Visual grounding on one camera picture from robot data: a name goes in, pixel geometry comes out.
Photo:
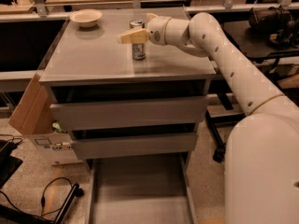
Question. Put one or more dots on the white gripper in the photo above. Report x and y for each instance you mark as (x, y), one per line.
(157, 29)

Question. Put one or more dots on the redbull can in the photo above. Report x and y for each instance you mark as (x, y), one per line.
(138, 50)

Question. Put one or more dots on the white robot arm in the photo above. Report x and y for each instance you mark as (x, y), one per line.
(262, 151)

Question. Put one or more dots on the grey drawer cabinet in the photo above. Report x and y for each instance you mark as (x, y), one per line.
(89, 65)

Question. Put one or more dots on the grey top drawer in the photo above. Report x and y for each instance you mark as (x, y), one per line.
(132, 113)

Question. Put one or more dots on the grey middle drawer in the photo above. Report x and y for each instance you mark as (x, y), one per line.
(134, 145)

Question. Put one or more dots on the grey open bottom drawer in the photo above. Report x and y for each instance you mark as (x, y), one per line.
(151, 189)

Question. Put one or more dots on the white ceramic bowl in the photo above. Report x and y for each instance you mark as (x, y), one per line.
(86, 18)

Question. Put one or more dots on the black chair side tray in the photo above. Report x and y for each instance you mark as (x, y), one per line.
(253, 44)

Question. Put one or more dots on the black office chair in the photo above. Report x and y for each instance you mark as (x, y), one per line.
(227, 118)

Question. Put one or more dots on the brown cardboard box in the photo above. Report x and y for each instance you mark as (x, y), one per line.
(33, 119)

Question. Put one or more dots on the black stand base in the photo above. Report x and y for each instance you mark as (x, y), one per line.
(13, 216)

